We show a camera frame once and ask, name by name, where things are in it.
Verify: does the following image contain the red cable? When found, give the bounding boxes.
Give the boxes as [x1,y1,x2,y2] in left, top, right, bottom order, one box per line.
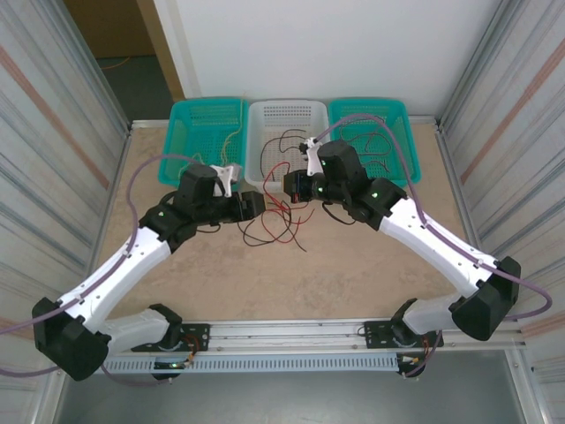
[262,196,317,254]
[340,126,376,154]
[360,131,395,174]
[261,162,290,208]

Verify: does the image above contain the long yellow cable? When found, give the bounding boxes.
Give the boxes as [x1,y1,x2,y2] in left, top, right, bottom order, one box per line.
[220,90,247,165]

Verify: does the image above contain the teal plastic basket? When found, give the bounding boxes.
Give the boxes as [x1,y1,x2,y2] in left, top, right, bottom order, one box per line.
[157,96,251,189]
[327,97,423,185]

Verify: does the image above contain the white plastic basket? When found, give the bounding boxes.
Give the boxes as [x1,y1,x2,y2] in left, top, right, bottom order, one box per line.
[241,99,332,194]

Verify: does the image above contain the brown wooden door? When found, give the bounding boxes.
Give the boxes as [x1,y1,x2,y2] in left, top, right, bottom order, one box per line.
[64,0,156,59]

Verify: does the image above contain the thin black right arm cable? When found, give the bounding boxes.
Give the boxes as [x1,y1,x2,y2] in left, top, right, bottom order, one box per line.
[320,201,357,225]

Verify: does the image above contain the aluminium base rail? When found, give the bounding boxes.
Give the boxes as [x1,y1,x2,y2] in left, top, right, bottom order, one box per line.
[180,318,529,352]

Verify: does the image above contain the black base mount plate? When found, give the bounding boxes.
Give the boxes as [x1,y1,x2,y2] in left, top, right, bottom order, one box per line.
[131,322,212,353]
[362,320,445,351]

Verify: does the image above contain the red base power wire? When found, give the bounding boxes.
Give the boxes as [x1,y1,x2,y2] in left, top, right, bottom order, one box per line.
[410,333,441,367]
[183,334,200,367]

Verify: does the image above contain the orange floor cable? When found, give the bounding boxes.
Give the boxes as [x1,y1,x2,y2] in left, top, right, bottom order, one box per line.
[100,55,133,72]

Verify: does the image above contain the white slotted cable duct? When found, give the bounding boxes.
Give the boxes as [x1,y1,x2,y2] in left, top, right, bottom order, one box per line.
[100,354,402,375]

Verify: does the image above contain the aluminium frame post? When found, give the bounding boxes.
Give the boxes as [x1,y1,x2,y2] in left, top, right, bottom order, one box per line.
[434,0,517,133]
[56,0,133,133]

